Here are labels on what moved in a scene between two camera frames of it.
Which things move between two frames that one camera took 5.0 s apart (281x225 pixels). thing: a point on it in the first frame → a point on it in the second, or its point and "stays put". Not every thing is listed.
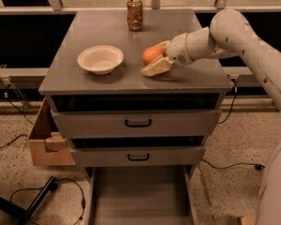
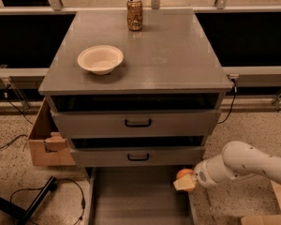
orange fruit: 151,52 → 183,172
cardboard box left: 48,146 stays put
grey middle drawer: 138,156 stays put
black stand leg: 21,214 stays put
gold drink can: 135,13 stays put
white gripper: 177,50 → 203,173
